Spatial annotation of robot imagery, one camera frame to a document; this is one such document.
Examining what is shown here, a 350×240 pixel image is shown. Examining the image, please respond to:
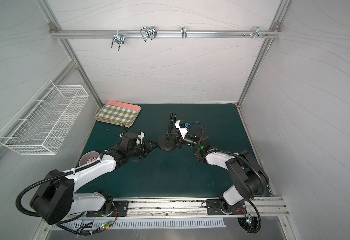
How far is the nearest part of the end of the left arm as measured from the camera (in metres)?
0.64

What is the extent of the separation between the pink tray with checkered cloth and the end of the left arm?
0.40m

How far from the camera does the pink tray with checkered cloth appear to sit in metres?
1.11
